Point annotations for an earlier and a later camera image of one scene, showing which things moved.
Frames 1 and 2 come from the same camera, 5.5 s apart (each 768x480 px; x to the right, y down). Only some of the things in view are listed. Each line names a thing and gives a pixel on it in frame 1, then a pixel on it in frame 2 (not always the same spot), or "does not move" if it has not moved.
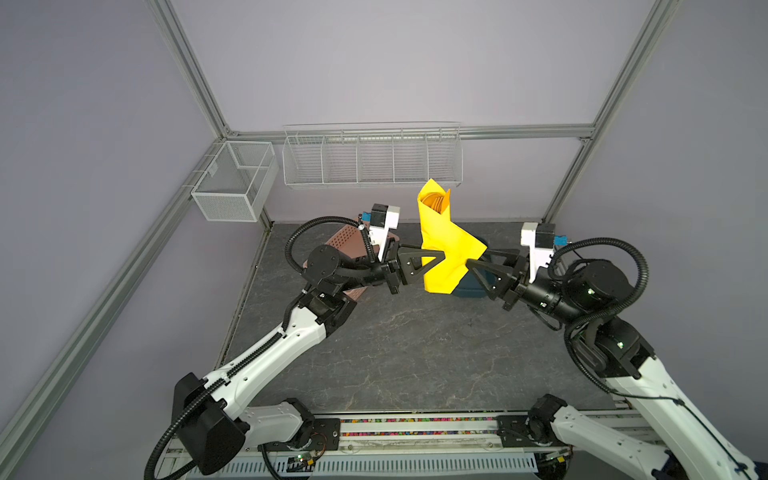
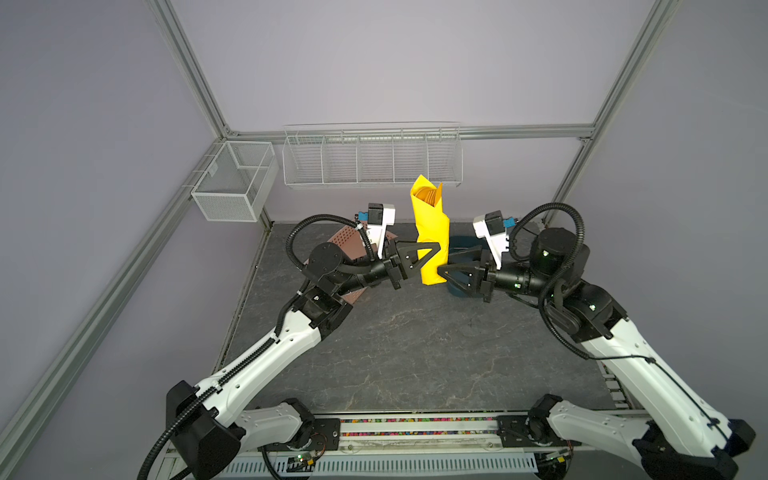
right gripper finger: x=503 y=277 to x=466 y=277
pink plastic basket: x=351 y=240 does not move
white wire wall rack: x=363 y=155 does not move
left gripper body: x=392 y=275 does not move
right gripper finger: x=519 y=262 to x=473 y=254
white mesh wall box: x=237 y=181 does not move
